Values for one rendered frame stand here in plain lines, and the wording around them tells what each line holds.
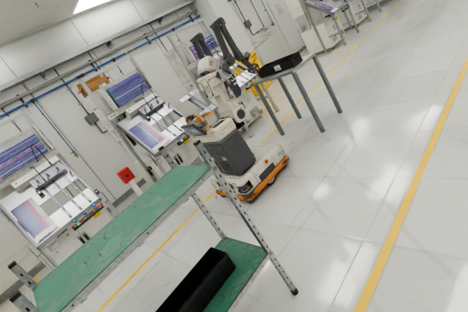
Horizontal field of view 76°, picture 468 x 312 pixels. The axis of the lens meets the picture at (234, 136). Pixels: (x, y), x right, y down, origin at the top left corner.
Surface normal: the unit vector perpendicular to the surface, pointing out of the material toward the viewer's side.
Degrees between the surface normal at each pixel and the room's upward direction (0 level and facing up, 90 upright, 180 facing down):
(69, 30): 90
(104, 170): 90
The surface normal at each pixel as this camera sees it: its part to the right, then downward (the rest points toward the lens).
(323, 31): -0.62, 0.57
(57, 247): 0.61, -0.10
